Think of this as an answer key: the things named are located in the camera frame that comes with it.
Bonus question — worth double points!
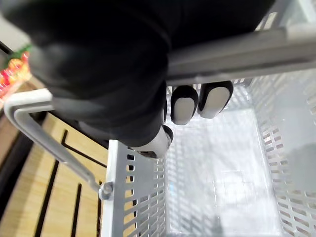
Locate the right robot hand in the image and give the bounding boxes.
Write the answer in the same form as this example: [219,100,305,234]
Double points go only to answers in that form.
[0,0,276,158]

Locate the red orange packaged goods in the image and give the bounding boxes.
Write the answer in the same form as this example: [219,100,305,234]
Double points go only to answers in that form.
[0,43,34,99]

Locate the white plastic shopping basket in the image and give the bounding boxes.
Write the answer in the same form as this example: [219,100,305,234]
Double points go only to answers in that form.
[3,0,316,237]

